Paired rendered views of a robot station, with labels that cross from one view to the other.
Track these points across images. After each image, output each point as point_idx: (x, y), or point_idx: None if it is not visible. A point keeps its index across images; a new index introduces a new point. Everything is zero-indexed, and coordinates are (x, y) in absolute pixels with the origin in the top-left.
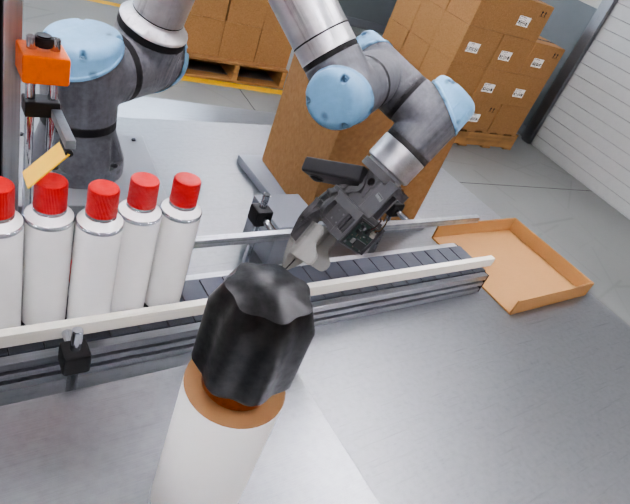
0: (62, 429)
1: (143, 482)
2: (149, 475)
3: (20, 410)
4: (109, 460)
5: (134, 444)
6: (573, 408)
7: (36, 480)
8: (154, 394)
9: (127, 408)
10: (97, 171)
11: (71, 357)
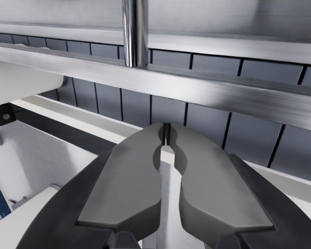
0: (20, 139)
1: (48, 182)
2: (49, 181)
3: None
4: (36, 165)
5: (44, 166)
6: None
7: (18, 153)
8: (51, 149)
9: (40, 147)
10: None
11: None
